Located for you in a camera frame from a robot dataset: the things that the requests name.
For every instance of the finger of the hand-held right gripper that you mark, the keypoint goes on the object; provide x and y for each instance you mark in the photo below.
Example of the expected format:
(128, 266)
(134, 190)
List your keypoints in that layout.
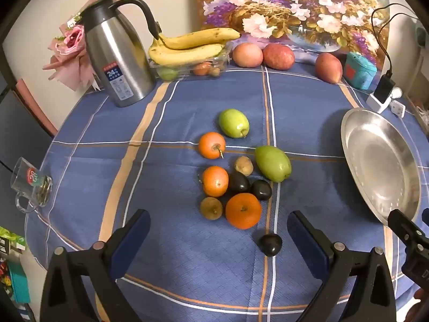
(407, 229)

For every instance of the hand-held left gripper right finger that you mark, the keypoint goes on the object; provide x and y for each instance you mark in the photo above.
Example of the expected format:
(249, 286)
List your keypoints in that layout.
(303, 238)

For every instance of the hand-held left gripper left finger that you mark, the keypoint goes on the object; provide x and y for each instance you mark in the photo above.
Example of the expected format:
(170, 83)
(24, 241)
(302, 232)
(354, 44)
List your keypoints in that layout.
(131, 238)

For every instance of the dark purple plum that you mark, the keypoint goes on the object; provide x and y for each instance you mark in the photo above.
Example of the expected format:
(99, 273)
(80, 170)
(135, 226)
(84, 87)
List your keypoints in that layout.
(261, 189)
(239, 182)
(271, 244)

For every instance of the large orange mandarin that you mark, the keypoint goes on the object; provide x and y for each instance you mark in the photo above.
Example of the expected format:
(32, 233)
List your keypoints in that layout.
(243, 210)

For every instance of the stainless steel plate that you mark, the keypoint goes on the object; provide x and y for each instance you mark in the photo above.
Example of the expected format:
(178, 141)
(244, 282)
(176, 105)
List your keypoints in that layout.
(378, 161)

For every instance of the large oval green jujube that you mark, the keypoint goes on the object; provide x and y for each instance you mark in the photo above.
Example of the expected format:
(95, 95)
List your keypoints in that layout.
(272, 163)

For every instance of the small orange mandarin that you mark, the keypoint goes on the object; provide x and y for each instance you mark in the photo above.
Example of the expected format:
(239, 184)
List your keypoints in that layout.
(215, 181)

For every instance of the stemmed orange mandarin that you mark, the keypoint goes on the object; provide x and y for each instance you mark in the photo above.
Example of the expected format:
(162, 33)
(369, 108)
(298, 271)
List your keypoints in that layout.
(211, 145)

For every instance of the round green jujube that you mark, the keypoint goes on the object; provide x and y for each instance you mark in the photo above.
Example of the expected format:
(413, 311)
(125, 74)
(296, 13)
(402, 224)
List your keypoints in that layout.
(234, 123)

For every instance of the blue checked tablecloth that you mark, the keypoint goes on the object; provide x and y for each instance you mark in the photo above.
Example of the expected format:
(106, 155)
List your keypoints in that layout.
(207, 275)

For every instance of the glass mug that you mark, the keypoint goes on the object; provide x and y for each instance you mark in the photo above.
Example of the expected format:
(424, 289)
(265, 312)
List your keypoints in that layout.
(30, 182)

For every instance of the green snack packet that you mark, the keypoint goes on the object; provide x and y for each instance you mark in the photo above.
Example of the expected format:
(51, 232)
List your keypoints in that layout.
(11, 238)

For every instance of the white plug adapter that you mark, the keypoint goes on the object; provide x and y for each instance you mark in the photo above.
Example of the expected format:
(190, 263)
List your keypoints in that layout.
(398, 109)

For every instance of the white round plug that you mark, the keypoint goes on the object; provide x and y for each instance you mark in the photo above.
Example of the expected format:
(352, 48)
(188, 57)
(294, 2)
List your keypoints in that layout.
(397, 92)

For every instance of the teal tin box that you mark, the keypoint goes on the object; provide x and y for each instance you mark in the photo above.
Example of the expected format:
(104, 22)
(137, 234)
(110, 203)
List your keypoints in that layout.
(359, 70)

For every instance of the small green fruit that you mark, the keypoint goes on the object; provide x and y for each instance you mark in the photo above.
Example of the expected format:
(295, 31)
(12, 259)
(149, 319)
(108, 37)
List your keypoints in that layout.
(167, 73)

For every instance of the red apple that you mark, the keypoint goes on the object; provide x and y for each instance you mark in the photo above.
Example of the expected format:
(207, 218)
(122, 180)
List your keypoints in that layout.
(278, 56)
(329, 68)

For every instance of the clear plastic fruit container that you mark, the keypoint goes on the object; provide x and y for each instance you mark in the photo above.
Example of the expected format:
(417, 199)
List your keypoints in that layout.
(187, 69)

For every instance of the stainless steel thermos jug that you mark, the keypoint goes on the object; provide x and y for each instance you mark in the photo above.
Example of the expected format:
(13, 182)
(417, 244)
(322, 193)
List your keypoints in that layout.
(117, 60)

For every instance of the small orange fruit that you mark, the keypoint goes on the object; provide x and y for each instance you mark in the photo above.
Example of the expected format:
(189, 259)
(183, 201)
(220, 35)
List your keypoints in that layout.
(202, 68)

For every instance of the small brown longan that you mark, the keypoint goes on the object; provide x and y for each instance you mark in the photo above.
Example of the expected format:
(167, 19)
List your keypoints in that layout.
(214, 71)

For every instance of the yellow banana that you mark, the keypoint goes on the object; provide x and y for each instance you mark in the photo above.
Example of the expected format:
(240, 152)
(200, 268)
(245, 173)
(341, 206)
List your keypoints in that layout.
(184, 55)
(201, 37)

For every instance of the pale orange apple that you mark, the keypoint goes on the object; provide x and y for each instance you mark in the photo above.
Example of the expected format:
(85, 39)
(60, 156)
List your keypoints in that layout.
(247, 54)

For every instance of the pink flower bouquet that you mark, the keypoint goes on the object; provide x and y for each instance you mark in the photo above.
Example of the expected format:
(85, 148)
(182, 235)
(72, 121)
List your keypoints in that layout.
(72, 40)

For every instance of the flower painting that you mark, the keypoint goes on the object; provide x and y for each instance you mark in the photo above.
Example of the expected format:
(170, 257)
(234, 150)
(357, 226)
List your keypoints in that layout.
(301, 3)

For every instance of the brown wooden frame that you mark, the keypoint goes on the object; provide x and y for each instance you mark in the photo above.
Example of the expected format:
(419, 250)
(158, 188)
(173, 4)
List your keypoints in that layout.
(37, 107)

